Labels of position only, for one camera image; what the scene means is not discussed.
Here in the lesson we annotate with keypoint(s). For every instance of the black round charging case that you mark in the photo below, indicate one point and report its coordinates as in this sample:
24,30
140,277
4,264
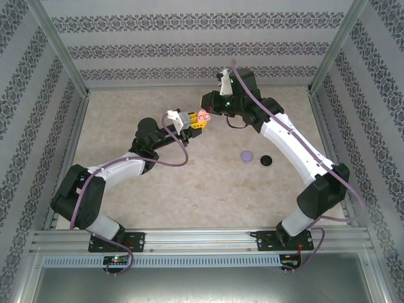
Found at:
266,161

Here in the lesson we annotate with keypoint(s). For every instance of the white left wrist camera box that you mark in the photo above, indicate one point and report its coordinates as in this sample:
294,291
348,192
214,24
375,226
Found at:
183,119

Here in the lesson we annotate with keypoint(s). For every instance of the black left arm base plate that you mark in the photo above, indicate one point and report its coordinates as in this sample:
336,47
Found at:
137,241

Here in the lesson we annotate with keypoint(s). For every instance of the aluminium side rail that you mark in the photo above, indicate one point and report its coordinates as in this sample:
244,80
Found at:
70,151
321,126

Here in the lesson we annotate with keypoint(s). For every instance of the pink round charging case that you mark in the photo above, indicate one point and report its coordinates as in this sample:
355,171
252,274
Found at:
205,116

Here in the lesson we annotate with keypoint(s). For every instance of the aluminium frame post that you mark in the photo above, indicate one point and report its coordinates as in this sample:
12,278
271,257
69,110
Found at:
339,44
57,44

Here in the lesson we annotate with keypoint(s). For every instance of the purple round charging case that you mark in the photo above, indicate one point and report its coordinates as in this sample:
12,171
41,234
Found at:
247,156

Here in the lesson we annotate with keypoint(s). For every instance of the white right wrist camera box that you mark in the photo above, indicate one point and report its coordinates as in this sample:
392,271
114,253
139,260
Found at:
225,85

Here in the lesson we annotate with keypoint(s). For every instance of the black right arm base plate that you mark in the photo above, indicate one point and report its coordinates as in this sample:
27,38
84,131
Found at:
265,241

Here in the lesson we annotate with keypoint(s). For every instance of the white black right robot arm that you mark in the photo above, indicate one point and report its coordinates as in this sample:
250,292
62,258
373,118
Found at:
290,142

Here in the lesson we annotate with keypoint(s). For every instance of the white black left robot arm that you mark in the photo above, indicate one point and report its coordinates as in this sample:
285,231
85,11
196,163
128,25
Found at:
123,167

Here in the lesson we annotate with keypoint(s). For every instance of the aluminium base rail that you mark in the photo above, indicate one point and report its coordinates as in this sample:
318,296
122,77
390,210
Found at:
195,241

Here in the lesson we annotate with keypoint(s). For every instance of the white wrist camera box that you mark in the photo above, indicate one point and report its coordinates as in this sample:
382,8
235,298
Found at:
225,85
183,119

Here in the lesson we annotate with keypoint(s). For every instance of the grey metal shelf panel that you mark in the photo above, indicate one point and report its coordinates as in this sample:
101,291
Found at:
202,287

